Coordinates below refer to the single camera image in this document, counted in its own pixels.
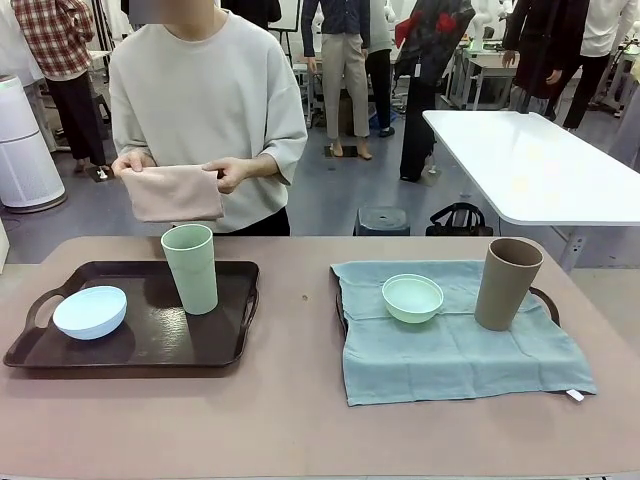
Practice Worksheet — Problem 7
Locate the person's left hand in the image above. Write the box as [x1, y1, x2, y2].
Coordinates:
[201, 156, 261, 195]

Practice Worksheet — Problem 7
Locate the person's right hand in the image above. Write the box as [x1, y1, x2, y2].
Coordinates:
[112, 149, 157, 177]

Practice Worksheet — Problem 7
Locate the beige cloth mat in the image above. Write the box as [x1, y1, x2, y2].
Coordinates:
[122, 164, 225, 224]

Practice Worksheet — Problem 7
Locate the pale green tall cup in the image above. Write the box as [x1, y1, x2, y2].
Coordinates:
[160, 223, 220, 316]

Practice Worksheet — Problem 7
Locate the light blue bowl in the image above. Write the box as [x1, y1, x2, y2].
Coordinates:
[52, 284, 129, 342]

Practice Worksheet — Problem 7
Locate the pale green bowl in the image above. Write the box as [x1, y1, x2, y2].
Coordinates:
[382, 273, 445, 325]

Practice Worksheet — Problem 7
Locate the blue-grey cloth mat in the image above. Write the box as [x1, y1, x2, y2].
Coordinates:
[329, 259, 599, 407]

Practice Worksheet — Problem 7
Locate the brown tall cup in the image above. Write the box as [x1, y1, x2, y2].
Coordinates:
[473, 238, 545, 332]

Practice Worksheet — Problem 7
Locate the person's left forearm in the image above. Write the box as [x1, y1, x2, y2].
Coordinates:
[254, 152, 280, 179]

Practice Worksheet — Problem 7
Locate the dark brown serving tray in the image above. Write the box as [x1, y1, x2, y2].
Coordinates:
[335, 272, 561, 336]
[2, 259, 262, 371]

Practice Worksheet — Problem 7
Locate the person in pale grey sweater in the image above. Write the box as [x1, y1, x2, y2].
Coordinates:
[107, 9, 309, 236]

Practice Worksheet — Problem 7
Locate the white air purifier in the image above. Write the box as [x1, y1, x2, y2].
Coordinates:
[0, 73, 69, 210]

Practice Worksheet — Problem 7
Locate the bystander in red plaid shirt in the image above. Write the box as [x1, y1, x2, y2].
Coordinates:
[10, 0, 109, 179]

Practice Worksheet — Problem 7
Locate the bystander in beige trousers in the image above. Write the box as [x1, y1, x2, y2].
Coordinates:
[301, 0, 375, 161]

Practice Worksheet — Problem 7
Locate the dark blue plastic stool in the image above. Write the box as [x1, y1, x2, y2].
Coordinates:
[353, 205, 412, 236]

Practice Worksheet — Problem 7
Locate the bystander in grey top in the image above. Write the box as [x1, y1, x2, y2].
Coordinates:
[367, 0, 397, 137]

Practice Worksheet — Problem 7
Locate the bystander in black red outfit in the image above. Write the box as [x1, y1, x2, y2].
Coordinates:
[397, 0, 476, 182]

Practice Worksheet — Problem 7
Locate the black bag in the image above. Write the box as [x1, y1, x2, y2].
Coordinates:
[426, 202, 495, 236]

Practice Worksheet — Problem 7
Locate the grey background desk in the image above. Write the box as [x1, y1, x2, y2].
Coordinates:
[449, 47, 519, 111]

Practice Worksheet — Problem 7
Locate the white side table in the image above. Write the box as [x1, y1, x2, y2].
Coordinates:
[422, 109, 640, 274]

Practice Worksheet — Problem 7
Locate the bystander in dark long coat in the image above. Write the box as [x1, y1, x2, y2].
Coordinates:
[502, 0, 591, 121]

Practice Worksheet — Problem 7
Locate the bystander in white shirt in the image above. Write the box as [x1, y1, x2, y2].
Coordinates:
[563, 0, 639, 132]

